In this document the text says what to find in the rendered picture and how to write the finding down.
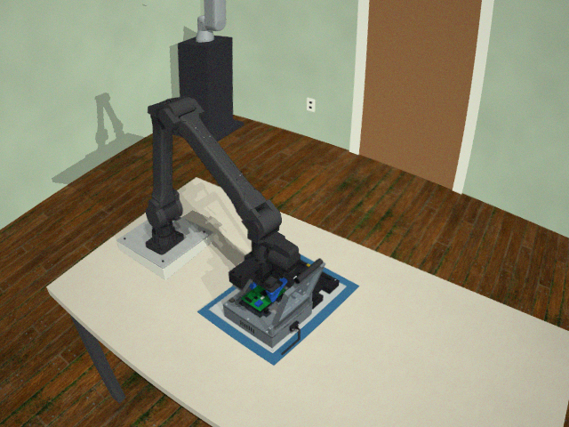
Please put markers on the green circuit board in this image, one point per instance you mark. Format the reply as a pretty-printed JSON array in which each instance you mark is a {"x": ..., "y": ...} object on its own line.
[{"x": 258, "y": 298}]

